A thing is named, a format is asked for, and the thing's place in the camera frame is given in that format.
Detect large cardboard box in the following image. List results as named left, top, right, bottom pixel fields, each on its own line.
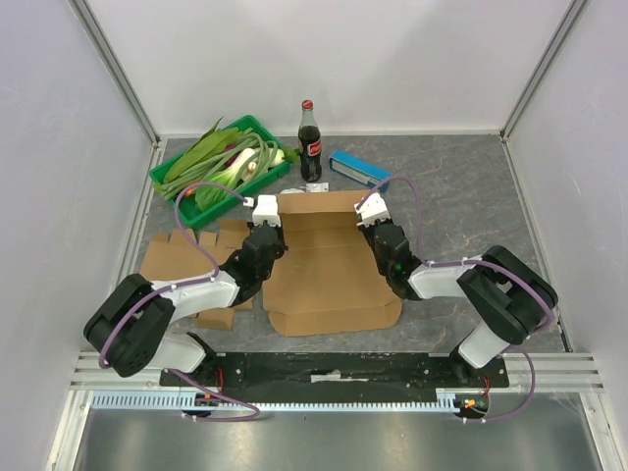
left=263, top=190, right=402, bottom=337

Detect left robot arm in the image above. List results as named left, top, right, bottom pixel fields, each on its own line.
left=83, top=223, right=288, bottom=386

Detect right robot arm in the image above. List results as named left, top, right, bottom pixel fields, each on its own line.
left=358, top=220, right=558, bottom=387

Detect blue rectangular box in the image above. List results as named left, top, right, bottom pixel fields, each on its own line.
left=329, top=150, right=392, bottom=187

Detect small flat cardboard box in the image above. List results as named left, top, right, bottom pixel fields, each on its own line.
left=139, top=219, right=252, bottom=331

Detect white round pads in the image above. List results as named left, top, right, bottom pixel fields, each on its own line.
left=280, top=187, right=305, bottom=194

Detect bok choy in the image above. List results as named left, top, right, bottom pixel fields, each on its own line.
left=194, top=148, right=257, bottom=212

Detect long green beans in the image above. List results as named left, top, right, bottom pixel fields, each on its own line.
left=154, top=129, right=286, bottom=199

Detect green plastic tray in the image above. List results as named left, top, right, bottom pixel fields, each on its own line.
left=148, top=115, right=292, bottom=231

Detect large green leaf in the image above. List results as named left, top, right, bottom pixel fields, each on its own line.
left=164, top=119, right=240, bottom=183

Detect cola glass bottle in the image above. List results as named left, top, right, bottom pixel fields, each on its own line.
left=297, top=99, right=322, bottom=183

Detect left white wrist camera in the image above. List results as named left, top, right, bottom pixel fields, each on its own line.
left=243, top=194, right=282, bottom=228

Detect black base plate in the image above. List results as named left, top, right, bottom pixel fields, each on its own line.
left=188, top=352, right=509, bottom=393

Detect blue slotted cable duct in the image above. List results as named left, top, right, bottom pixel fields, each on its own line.
left=90, top=388, right=467, bottom=412

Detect aluminium frame rail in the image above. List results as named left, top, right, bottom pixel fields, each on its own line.
left=66, top=0, right=163, bottom=148

